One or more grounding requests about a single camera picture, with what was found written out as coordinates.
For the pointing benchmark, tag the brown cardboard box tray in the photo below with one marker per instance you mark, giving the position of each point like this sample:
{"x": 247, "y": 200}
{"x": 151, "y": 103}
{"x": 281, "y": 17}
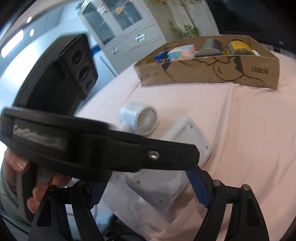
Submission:
{"x": 260, "y": 70}

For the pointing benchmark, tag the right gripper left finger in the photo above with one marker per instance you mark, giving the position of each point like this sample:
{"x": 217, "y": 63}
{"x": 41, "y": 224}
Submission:
{"x": 51, "y": 221}

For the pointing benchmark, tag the person's left hand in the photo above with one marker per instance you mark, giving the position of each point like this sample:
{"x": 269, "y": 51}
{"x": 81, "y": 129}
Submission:
{"x": 16, "y": 171}

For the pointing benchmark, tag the pastel pink blue box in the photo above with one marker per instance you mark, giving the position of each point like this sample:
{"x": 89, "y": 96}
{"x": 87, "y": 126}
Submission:
{"x": 182, "y": 53}

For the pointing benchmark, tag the blue metal stapler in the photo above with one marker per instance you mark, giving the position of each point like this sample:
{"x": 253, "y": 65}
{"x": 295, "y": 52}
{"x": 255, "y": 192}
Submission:
{"x": 162, "y": 56}

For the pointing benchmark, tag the green climbing plant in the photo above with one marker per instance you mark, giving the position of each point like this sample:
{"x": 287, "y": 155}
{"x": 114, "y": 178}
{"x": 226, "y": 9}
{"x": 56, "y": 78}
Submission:
{"x": 181, "y": 23}

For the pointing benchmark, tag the grey metal cabinet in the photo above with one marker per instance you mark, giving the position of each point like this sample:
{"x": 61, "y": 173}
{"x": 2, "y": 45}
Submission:
{"x": 126, "y": 31}

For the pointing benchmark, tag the small white desk fan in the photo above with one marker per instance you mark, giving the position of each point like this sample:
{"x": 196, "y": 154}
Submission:
{"x": 138, "y": 118}

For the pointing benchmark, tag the white rectangular device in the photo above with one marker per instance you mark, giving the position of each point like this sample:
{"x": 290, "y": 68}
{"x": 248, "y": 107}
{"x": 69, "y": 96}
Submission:
{"x": 162, "y": 186}

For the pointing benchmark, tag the black camera box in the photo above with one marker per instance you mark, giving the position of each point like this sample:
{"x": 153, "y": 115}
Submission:
{"x": 61, "y": 78}

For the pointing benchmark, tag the silver metal tin can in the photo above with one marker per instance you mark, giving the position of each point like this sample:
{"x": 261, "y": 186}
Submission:
{"x": 211, "y": 47}

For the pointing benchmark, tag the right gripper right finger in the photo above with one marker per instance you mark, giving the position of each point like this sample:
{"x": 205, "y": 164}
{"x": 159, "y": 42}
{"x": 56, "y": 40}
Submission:
{"x": 246, "y": 219}

